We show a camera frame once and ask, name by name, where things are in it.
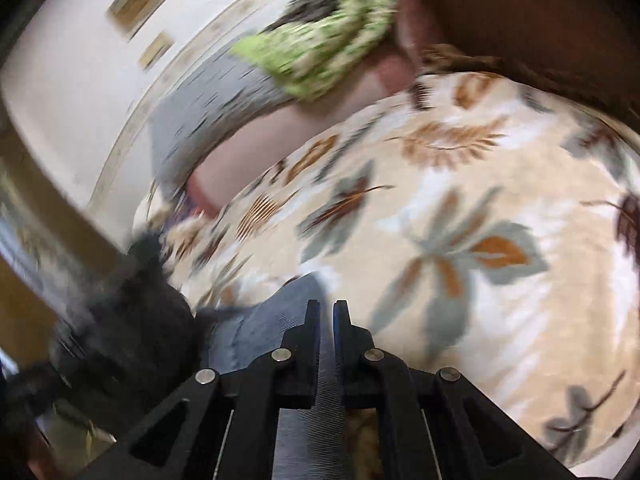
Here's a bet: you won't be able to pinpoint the blue denim jeans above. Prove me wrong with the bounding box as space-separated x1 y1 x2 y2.
198 274 354 479

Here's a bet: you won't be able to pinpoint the black cloth on sofa edge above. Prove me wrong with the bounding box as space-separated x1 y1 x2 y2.
1 232 198 413

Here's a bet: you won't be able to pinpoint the leaf-patterned cream blanket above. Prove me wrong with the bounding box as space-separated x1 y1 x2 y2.
134 73 639 466

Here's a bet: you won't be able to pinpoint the pink sofa armrest cushion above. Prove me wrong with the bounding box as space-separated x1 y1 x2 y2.
186 0 419 217

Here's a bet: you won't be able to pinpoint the grey quilted pillow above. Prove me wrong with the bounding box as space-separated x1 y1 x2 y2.
149 44 293 200

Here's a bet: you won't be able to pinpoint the green patterned quilt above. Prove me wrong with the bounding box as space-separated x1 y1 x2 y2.
231 0 398 101

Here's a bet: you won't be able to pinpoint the brown sofa backrest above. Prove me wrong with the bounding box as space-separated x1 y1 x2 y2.
400 0 639 129

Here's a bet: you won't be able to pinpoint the dark green garment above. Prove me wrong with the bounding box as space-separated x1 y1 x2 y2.
262 0 341 32

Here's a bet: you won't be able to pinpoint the beige wall switches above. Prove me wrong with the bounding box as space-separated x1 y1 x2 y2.
138 32 174 72

